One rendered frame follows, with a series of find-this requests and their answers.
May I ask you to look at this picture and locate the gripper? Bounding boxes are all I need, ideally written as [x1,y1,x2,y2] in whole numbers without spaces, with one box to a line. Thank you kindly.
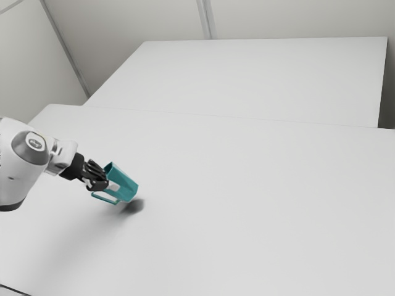
[59,152,121,192]

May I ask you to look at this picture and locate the teal faceted mug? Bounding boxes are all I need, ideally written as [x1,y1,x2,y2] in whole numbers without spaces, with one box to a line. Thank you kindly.
[91,161,139,205]

